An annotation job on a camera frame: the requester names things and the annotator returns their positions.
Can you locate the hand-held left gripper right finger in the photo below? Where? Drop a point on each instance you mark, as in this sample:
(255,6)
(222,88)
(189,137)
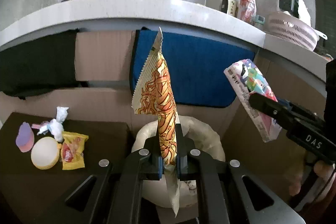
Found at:
(183,161)

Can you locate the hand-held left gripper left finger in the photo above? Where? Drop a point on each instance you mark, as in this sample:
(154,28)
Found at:
(149,158)

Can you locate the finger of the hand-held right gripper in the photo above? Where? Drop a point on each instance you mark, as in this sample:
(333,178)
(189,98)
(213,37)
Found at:
(265,106)
(286,103)

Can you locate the colourful printed tissue packet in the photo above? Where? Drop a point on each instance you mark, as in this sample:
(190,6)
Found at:
(252,82)

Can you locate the orange noodle snack packet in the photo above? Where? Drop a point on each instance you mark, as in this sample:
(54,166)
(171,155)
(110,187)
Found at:
(164,108)

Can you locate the pink and purple sponge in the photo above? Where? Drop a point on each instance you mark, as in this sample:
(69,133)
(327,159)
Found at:
(23,138)

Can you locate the person's right hand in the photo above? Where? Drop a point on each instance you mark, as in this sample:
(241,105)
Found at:
(324,170)

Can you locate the blue cloth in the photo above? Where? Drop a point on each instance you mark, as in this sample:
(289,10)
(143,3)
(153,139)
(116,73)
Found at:
(204,74)

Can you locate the pink plastic basket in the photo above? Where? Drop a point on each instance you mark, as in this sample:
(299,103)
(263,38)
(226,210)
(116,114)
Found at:
(291,28)

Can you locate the yellow snack wrapper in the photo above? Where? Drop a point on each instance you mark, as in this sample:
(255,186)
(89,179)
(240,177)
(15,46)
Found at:
(72,153)

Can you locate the small green white box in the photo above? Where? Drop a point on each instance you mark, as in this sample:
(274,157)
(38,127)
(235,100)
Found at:
(259,22)

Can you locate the crumpled white tissue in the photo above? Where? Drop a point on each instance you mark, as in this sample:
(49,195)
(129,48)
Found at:
(56,127)

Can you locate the red drink bottle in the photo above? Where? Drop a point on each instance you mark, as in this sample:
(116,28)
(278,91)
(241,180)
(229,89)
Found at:
(246,7)

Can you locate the black utensil holder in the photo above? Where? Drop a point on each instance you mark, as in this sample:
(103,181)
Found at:
(284,1)

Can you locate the dark sauce bottle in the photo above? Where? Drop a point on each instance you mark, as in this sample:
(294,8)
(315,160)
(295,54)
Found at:
(231,6)

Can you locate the white kitchen counter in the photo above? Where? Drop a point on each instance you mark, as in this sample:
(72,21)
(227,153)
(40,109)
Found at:
(157,7)

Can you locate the black cloth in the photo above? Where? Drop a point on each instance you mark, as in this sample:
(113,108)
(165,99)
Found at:
(34,64)

